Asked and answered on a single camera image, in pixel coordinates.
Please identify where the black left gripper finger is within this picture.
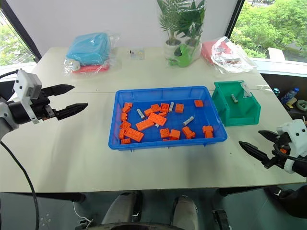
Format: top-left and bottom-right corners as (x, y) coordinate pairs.
(42, 84), (75, 98)
(56, 103), (89, 121)

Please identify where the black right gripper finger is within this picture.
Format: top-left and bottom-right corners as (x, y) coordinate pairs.
(258, 129), (281, 145)
(238, 141), (273, 166)

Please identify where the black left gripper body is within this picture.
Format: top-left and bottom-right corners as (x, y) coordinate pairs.
(29, 88), (59, 121)

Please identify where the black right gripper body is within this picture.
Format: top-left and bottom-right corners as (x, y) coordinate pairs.
(263, 133), (292, 170)

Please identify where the green plastic bin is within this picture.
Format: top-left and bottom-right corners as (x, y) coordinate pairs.
(211, 80), (262, 127)

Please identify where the red flat pack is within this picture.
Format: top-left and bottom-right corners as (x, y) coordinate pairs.
(71, 62), (110, 74)

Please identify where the black table leg bar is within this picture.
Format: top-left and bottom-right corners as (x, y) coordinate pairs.
(218, 186), (273, 197)
(0, 191), (86, 204)

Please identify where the black object under table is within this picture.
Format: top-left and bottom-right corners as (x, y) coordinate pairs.
(263, 184), (307, 219)

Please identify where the blue-capped plastic bottle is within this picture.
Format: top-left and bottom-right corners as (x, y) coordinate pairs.
(280, 87), (300, 104)

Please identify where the cyan bundle in plastic bag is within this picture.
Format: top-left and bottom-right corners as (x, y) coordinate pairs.
(63, 30), (122, 76)

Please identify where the small clear plastic packet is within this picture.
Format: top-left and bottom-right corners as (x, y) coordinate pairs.
(129, 47), (145, 60)

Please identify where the crumpled clear plastic bag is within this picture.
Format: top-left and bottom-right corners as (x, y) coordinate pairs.
(211, 35), (258, 74)

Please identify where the blue plastic tray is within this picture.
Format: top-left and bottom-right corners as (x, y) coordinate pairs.
(107, 86), (229, 152)

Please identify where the grey robot foot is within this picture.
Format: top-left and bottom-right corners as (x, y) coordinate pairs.
(101, 191), (142, 226)
(172, 195), (199, 230)

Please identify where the green watering can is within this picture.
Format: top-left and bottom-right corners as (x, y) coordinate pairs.
(167, 44), (197, 68)

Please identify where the potted green plant in wrap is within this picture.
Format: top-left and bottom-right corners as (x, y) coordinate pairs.
(156, 0), (207, 65)

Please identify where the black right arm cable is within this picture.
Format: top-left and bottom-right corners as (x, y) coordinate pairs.
(272, 143), (307, 162)

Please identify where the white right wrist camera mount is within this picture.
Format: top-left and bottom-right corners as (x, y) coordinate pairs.
(275, 119), (307, 159)

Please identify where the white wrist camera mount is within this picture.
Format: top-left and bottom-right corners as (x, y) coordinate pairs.
(12, 69), (43, 125)
(275, 119), (307, 159)

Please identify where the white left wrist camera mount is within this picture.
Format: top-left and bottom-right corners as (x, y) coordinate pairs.
(12, 69), (43, 125)

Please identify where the black window frame post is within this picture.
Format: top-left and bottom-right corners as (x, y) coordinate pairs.
(0, 0), (43, 63)
(225, 0), (246, 42)

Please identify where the white floor cable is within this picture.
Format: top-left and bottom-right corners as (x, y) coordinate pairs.
(72, 203), (94, 224)

